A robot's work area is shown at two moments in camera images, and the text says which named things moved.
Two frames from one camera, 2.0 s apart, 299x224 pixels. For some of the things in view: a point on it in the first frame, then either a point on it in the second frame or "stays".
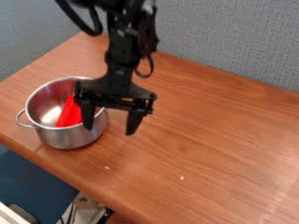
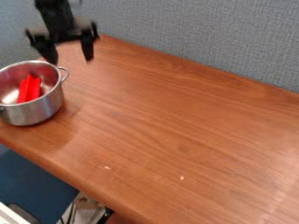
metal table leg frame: x=85 y=211 stays
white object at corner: x=8 y=216 stays
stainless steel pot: x=53 y=112 to x=38 y=111
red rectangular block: x=70 y=114 to x=28 y=89
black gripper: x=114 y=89 to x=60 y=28
